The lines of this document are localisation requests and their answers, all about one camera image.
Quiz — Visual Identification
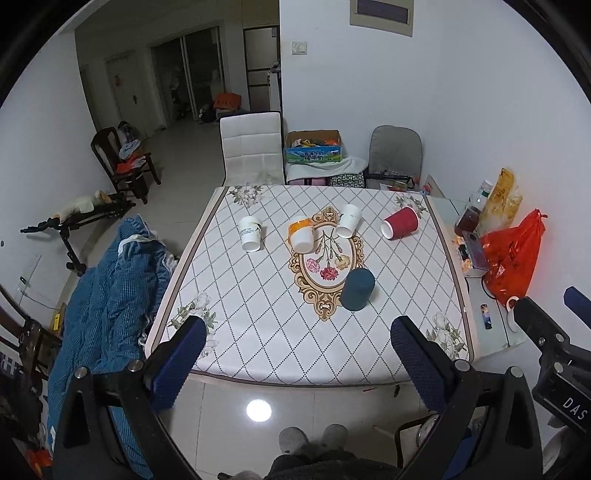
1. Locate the dark teal cup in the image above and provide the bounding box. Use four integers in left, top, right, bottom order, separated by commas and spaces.
339, 268, 376, 312

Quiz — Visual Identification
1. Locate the red paper cup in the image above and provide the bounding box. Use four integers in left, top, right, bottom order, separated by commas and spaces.
381, 206, 419, 240

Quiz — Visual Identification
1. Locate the white cup with crane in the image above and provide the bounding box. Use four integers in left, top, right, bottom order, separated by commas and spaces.
238, 216, 262, 253

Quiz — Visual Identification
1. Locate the white cup with birds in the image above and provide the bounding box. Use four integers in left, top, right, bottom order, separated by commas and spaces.
335, 204, 362, 239

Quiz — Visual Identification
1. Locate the orange and white cup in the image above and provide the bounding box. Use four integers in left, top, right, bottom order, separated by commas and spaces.
287, 216, 315, 254

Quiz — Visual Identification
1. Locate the blue quilted blanket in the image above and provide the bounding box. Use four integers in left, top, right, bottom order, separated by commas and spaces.
47, 215, 175, 479

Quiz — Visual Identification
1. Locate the red plastic bag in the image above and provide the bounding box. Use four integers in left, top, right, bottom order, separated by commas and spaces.
481, 209, 547, 305

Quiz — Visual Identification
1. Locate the right grey slipper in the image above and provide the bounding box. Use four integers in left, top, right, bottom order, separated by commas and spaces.
321, 424, 349, 451

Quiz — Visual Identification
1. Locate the grey slipper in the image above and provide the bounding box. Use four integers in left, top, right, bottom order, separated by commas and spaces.
279, 427, 310, 455
321, 424, 349, 451

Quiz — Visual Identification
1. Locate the smartphone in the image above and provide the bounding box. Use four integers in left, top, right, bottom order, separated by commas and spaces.
462, 232, 489, 277

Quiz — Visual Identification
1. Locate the left grey slipper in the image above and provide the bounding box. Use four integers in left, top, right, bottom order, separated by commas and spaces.
279, 427, 310, 455

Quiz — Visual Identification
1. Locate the brown bottle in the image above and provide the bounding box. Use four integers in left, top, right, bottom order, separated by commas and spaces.
454, 190, 490, 237

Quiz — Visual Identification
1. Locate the yellow snack bag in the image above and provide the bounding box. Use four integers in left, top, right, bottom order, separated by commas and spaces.
478, 167, 523, 236

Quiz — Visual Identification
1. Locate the black stand with toy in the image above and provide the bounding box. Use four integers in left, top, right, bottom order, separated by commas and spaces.
20, 190, 135, 277

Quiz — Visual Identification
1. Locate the floral patterned tablecloth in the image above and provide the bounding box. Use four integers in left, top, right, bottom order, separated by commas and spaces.
145, 185, 475, 387

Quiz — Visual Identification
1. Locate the dark wooden chair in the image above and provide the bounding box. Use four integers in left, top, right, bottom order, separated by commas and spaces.
90, 127, 161, 205

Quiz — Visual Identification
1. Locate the grey chair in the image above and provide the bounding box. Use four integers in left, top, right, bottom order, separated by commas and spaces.
363, 125, 423, 191

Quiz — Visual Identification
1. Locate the white upholstered chair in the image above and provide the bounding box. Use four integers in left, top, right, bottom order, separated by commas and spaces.
219, 112, 286, 186

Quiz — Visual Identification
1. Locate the cardboard box with items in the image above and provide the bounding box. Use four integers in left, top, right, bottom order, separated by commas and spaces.
284, 130, 342, 164

